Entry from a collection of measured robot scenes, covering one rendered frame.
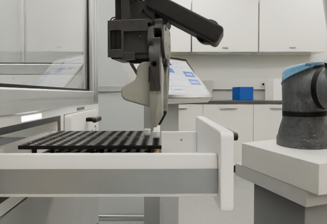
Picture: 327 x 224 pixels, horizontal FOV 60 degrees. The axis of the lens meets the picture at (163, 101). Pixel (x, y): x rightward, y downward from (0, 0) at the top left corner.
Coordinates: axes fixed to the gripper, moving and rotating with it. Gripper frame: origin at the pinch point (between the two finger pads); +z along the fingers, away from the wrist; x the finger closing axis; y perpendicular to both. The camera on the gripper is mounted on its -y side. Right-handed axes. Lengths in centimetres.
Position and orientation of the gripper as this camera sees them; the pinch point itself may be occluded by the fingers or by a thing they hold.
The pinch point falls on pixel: (161, 116)
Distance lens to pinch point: 42.5
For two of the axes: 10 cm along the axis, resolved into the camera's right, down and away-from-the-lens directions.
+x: -1.5, 0.3, -9.9
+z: 0.0, 10.0, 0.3
